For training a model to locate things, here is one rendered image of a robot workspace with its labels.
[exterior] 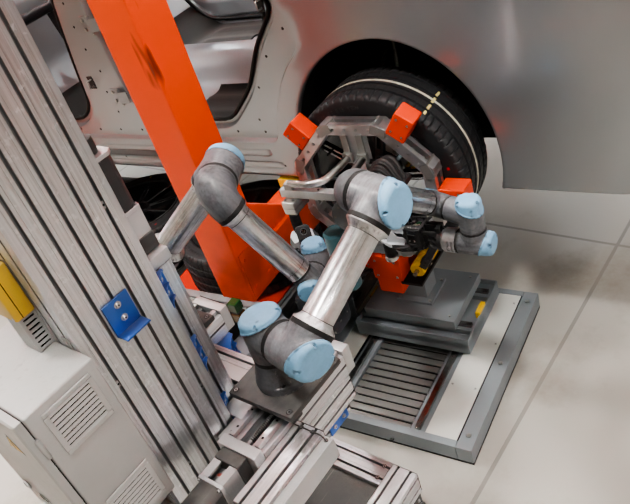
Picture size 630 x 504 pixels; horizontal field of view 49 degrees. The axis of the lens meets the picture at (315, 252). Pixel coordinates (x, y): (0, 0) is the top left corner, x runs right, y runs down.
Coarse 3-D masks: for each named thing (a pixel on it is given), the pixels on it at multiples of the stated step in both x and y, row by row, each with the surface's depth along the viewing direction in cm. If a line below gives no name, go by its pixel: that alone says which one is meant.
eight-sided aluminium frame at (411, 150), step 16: (320, 128) 233; (336, 128) 230; (352, 128) 226; (368, 128) 223; (384, 128) 221; (320, 144) 238; (400, 144) 221; (416, 144) 223; (304, 160) 247; (416, 160) 222; (432, 160) 223; (304, 176) 251; (432, 176) 222; (320, 208) 260
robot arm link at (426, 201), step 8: (352, 168) 177; (344, 176) 173; (336, 184) 175; (344, 184) 172; (336, 192) 174; (416, 192) 195; (424, 192) 198; (432, 192) 201; (440, 192) 205; (336, 200) 176; (416, 200) 194; (424, 200) 197; (432, 200) 199; (440, 200) 202; (344, 208) 175; (416, 208) 196; (424, 208) 198; (432, 208) 200; (440, 208) 201; (440, 216) 203
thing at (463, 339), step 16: (480, 288) 287; (496, 288) 290; (480, 304) 280; (368, 320) 296; (384, 320) 293; (464, 320) 277; (480, 320) 278; (384, 336) 292; (400, 336) 286; (416, 336) 281; (432, 336) 276; (448, 336) 272; (464, 336) 273; (464, 352) 273
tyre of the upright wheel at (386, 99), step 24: (360, 72) 245; (384, 72) 237; (408, 72) 236; (336, 96) 235; (360, 96) 228; (384, 96) 225; (408, 96) 226; (432, 96) 229; (456, 96) 234; (312, 120) 244; (432, 120) 223; (432, 144) 225; (456, 144) 226; (480, 144) 238; (456, 168) 226; (480, 168) 240
